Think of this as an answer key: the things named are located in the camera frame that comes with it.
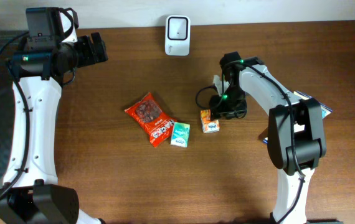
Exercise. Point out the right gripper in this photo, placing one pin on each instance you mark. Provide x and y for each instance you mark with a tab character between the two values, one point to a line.
215	101

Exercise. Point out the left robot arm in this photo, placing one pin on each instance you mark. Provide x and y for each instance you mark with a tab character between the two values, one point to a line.
29	189

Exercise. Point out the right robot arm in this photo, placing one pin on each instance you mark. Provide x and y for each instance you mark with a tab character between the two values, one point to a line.
296	140

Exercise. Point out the large yellow wipes bag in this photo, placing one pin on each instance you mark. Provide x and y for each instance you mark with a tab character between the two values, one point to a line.
325	111

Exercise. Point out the orange tissue pack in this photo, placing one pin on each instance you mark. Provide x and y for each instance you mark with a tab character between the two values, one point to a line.
208	126

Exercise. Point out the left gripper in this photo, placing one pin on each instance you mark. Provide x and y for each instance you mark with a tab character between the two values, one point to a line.
91	56

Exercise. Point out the white barcode scanner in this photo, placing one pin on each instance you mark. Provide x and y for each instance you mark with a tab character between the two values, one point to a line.
177	35

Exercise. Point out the red Hacks candy bag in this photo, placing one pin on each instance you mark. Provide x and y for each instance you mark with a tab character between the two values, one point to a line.
154	121

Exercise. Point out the green tissue pack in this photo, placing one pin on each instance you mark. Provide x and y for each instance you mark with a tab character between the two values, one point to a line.
180	134

